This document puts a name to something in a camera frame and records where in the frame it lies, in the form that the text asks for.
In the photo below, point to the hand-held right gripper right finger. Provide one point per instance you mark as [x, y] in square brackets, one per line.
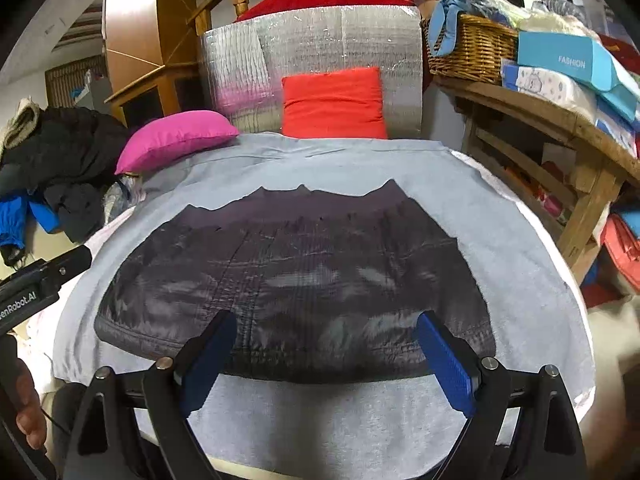
[445, 365]

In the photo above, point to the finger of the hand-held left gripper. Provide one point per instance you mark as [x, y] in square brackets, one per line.
[72, 262]

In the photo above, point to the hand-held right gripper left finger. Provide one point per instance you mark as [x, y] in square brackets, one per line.
[205, 360]

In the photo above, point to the dark quilted puffer jacket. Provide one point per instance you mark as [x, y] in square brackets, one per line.
[300, 270]

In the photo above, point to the person's left hand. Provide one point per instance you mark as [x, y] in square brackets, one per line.
[30, 420]

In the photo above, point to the bright blue jacket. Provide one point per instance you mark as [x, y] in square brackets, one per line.
[10, 220]

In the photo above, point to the clear plastic bag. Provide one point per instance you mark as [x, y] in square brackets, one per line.
[120, 195]

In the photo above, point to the black puffer coat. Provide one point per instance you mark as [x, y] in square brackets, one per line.
[75, 145]

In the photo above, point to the beige fleece garment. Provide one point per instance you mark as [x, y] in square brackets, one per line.
[25, 120]

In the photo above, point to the grey bed sheet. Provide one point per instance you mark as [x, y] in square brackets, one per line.
[500, 220]

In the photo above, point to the pink pillow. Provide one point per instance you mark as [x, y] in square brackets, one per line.
[175, 137]

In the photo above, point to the brown slatted screen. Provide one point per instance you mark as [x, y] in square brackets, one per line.
[62, 80]

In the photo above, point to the red bag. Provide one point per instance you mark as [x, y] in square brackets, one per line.
[622, 250]

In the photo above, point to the brown wooden cabinet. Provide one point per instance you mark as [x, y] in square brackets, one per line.
[140, 10]

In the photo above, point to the wooden bench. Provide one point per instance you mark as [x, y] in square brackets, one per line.
[550, 120]

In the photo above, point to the orange-red cushion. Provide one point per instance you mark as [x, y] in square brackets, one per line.
[332, 105]

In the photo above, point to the white printed package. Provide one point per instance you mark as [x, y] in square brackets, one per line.
[550, 87]

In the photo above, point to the wicker basket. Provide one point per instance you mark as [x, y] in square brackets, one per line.
[475, 50]

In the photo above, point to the light blue cardboard box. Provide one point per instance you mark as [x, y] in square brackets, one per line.
[560, 57]

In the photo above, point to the light blue cloth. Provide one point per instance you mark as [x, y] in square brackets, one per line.
[442, 30]

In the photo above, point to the silver foil insulation mat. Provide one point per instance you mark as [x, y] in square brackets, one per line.
[320, 35]

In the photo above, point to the cream fluffy cloth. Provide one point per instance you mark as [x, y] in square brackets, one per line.
[550, 22]

